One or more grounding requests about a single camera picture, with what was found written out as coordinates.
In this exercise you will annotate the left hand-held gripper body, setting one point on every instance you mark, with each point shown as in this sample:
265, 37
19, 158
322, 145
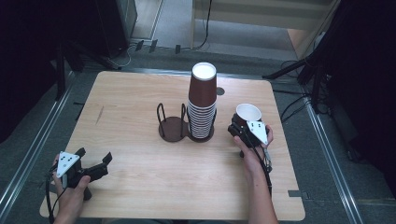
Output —
67, 163

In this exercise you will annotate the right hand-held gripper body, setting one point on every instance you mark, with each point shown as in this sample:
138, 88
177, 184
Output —
257, 132

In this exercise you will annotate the brown paper cup white inside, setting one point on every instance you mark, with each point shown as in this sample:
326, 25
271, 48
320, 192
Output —
248, 112

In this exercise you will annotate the stack of brown paper cups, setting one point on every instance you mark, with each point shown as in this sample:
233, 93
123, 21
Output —
202, 102

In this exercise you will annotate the dark wooden double cup holder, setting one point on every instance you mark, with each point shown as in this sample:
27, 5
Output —
172, 129

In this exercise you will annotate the person's right hand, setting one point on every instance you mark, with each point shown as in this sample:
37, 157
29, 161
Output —
253, 158

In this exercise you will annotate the person's left hand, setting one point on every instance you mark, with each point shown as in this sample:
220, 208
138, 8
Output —
71, 199

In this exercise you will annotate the round grey table grommet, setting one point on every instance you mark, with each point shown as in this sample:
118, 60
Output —
220, 91

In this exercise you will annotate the grey tape strip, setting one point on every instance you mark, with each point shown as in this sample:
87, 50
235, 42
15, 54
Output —
297, 193

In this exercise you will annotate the black tripod stand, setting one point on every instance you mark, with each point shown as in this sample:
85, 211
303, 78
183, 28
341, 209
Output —
299, 67

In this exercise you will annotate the black metal stand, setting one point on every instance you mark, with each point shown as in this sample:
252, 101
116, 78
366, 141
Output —
67, 56

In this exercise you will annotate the light wooden shelf unit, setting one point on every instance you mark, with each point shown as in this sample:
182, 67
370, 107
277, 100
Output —
249, 15

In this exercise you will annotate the dark curtain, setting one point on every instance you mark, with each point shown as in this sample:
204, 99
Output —
21, 62

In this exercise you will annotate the black cabinet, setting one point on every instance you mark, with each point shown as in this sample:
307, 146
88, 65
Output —
116, 25

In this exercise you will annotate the aluminium floor rail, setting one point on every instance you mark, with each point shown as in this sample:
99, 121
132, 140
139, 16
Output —
333, 161
34, 137

